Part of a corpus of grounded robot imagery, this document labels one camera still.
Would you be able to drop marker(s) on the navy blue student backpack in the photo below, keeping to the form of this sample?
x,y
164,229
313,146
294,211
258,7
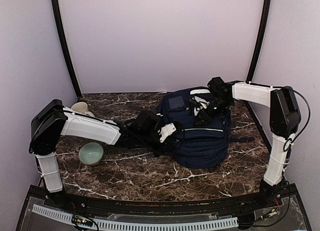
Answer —
x,y
200,146

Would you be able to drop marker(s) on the white slotted cable duct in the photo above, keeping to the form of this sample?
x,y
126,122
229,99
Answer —
x,y
126,222

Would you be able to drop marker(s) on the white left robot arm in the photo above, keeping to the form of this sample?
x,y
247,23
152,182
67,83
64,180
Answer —
x,y
56,122

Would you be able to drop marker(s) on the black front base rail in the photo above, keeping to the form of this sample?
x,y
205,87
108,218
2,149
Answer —
x,y
94,204

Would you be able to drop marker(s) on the black left frame post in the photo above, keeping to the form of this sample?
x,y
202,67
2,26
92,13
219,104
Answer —
x,y
64,47

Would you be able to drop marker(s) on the light green ceramic bowl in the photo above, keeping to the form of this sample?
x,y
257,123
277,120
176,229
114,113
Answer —
x,y
91,154

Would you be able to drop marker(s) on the cream patterned ceramic mug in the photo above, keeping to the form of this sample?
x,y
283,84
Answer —
x,y
82,108

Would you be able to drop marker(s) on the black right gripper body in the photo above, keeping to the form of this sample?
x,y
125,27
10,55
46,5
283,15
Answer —
x,y
209,118

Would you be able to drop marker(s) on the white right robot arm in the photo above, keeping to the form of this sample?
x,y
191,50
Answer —
x,y
284,115

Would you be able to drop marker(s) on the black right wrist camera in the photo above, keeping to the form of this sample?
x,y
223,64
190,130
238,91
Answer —
x,y
198,103

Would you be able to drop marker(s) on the black frame post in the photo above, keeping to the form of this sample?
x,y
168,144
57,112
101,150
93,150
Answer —
x,y
64,47
259,40

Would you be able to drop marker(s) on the black right frame post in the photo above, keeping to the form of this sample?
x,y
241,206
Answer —
x,y
259,40

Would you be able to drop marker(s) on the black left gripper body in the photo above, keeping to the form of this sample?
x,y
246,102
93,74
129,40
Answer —
x,y
167,147

